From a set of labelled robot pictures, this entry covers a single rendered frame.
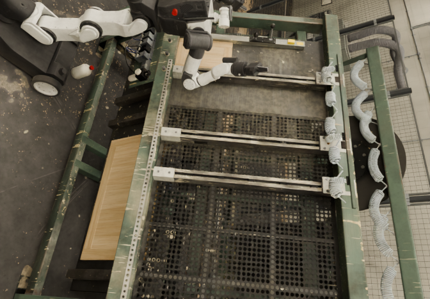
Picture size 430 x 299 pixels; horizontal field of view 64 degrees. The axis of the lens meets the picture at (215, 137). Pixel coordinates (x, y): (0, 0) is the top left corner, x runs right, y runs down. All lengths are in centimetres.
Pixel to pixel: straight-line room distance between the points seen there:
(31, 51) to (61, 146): 71
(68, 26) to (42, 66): 36
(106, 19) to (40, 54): 58
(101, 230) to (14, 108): 101
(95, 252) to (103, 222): 20
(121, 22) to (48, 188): 127
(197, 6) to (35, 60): 121
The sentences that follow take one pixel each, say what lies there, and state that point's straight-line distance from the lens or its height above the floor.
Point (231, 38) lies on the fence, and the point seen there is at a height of 124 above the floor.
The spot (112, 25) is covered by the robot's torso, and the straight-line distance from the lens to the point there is 237.
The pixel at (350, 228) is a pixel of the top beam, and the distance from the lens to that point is 208.
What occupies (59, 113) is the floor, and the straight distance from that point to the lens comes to 288.
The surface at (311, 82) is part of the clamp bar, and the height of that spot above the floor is 176.
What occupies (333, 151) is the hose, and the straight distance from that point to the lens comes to 215.
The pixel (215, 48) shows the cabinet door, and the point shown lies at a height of 113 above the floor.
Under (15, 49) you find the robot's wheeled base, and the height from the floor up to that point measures 17.
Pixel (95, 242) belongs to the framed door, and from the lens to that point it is 252.
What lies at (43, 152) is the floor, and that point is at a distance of 274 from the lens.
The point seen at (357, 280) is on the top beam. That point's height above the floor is 192.
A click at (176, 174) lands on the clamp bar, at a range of 210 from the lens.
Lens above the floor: 222
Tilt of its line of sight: 28 degrees down
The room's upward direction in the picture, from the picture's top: 79 degrees clockwise
